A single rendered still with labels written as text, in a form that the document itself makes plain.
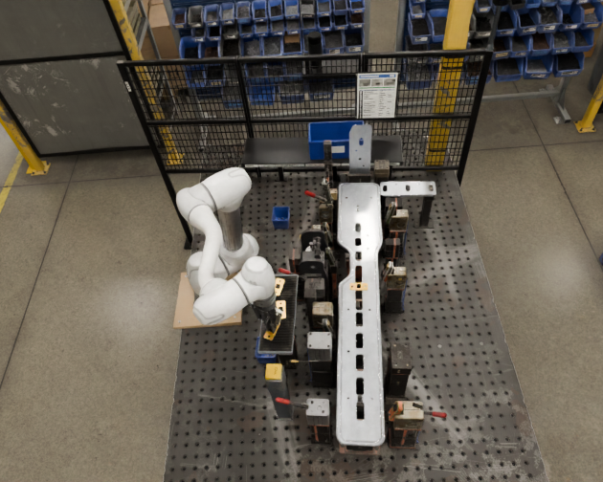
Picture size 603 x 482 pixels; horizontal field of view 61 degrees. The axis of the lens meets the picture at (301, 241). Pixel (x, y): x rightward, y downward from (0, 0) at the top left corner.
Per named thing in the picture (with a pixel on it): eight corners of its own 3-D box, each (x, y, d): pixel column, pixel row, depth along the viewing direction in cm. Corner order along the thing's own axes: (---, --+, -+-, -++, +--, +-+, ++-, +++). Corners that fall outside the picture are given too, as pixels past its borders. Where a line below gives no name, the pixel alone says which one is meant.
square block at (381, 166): (386, 213, 303) (390, 169, 275) (371, 213, 304) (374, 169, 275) (385, 203, 308) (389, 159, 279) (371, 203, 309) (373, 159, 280)
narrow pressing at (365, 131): (369, 174, 282) (372, 125, 255) (348, 174, 283) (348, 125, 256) (369, 173, 282) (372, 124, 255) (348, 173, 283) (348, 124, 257)
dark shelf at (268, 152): (403, 165, 284) (403, 162, 282) (241, 167, 292) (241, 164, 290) (400, 139, 297) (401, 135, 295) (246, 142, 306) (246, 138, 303)
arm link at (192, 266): (187, 282, 275) (175, 257, 259) (216, 265, 281) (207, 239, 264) (201, 302, 266) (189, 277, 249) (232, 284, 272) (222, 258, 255)
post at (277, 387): (292, 421, 233) (282, 383, 198) (276, 420, 234) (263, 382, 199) (294, 404, 238) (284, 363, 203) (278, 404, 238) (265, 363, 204)
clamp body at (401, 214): (406, 260, 282) (412, 220, 254) (384, 260, 283) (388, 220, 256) (405, 247, 287) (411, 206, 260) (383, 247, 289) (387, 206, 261)
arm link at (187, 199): (182, 209, 201) (212, 193, 205) (165, 189, 213) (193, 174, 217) (193, 233, 210) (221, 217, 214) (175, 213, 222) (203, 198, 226)
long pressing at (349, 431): (392, 447, 195) (392, 446, 194) (332, 445, 197) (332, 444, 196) (379, 183, 279) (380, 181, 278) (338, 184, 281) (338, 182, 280)
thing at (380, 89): (395, 119, 286) (400, 70, 262) (354, 120, 288) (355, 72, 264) (395, 117, 287) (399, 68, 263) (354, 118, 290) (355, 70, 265)
